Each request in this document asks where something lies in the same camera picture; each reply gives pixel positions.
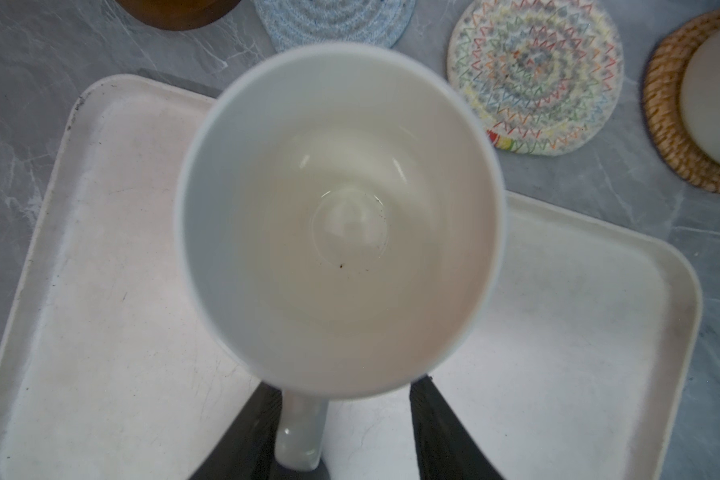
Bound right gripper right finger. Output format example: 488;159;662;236
409;375;504;480

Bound glossy brown round coaster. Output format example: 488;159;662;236
117;0;240;31

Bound white woven rope coaster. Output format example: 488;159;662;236
446;0;624;156

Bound tan rattan woven coaster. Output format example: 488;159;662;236
641;9;720;194

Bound red inside white mug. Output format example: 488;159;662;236
680;30;720;164

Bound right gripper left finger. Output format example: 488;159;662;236
190;383;282;480

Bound cream serving tray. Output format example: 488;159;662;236
0;75;702;479

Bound blue grey woven coaster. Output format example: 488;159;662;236
254;0;416;52

